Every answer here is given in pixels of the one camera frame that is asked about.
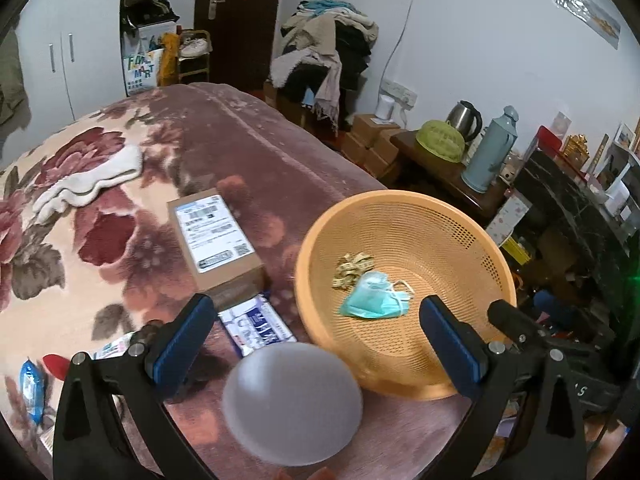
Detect white wardrobe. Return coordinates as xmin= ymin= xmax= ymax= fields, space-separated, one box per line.
xmin=1 ymin=0 xmax=126 ymax=167

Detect printed shopping bag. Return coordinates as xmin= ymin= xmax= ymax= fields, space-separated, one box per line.
xmin=122 ymin=49 xmax=164 ymax=96

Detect white blue gauze packet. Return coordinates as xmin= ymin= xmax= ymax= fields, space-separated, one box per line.
xmin=91 ymin=332 xmax=134 ymax=360

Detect steel electric kettle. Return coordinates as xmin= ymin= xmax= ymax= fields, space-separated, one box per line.
xmin=446 ymin=100 xmax=483 ymax=143

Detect dark wooden side table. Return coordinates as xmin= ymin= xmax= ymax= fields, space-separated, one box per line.
xmin=387 ymin=131 xmax=509 ymax=226

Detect green mesh food cover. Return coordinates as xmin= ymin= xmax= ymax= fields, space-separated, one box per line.
xmin=416 ymin=119 xmax=465 ymax=164

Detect floral fleece blanket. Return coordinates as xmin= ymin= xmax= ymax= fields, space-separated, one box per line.
xmin=0 ymin=81 xmax=471 ymax=480

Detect black hair scrunchie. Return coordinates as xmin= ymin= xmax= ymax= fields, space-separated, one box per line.
xmin=129 ymin=320 xmax=165 ymax=347

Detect yellow measuring tape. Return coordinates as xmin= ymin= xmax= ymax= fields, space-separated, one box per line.
xmin=332 ymin=252 xmax=375 ymax=290

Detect blue wet wipes pack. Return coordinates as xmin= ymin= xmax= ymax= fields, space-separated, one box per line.
xmin=20 ymin=360 xmax=46 ymax=425

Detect dark wooden door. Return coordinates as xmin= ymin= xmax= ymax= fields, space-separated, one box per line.
xmin=194 ymin=0 xmax=279 ymax=92

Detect red makeup sponge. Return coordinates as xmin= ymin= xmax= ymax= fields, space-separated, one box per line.
xmin=42 ymin=354 xmax=70 ymax=382

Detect teal thermos flask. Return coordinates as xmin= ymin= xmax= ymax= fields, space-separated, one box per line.
xmin=461 ymin=105 xmax=518 ymax=193

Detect person's right hand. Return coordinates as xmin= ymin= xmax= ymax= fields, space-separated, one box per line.
xmin=272 ymin=467 xmax=337 ymax=480

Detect dark blue tissue pack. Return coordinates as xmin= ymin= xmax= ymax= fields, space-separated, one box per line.
xmin=219 ymin=295 xmax=297 ymax=359

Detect stacked cardboard boxes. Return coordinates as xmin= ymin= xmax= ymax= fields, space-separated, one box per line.
xmin=341 ymin=114 xmax=405 ymax=179

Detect wall power strip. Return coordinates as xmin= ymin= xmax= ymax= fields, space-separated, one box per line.
xmin=381 ymin=78 xmax=418 ymax=108

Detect olive green jacket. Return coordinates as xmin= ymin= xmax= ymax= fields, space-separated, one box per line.
xmin=0 ymin=28 xmax=30 ymax=131

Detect brown cardboard box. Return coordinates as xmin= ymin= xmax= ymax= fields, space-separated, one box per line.
xmin=167 ymin=188 xmax=267 ymax=311

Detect pile of clothes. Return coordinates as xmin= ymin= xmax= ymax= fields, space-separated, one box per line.
xmin=268 ymin=0 xmax=378 ymax=129

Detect orange plastic basket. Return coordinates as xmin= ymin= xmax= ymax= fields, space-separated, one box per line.
xmin=295 ymin=190 xmax=516 ymax=401

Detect white small humidifier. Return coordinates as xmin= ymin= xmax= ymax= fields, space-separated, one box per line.
xmin=374 ymin=94 xmax=396 ymax=120

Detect white folded towel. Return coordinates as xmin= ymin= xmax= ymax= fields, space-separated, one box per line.
xmin=32 ymin=144 xmax=143 ymax=224

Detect white lidded jar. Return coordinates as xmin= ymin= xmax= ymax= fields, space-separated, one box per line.
xmin=221 ymin=342 xmax=363 ymax=467

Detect green face mask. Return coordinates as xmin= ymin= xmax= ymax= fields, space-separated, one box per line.
xmin=338 ymin=271 xmax=414 ymax=321

